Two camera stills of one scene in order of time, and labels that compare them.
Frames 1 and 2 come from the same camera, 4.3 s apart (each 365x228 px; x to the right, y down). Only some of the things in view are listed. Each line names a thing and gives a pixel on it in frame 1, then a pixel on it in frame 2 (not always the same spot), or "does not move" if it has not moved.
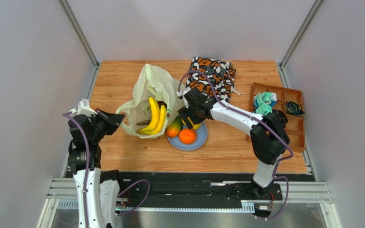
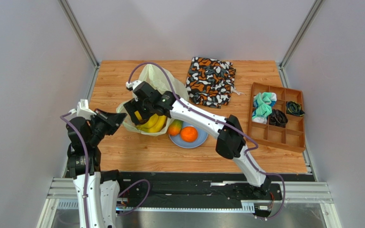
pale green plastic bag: x=151 y=82 does not move
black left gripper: x=114 y=119 does not move
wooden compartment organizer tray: x=295 y=128 does not move
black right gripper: x=190 y=113 to x=137 y=105
